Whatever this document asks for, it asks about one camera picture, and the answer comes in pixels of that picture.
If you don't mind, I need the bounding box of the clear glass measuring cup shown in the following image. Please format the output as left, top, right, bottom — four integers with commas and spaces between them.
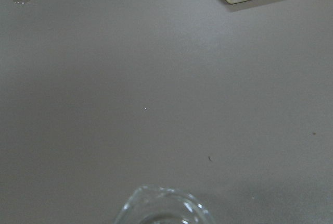
113, 185, 215, 224

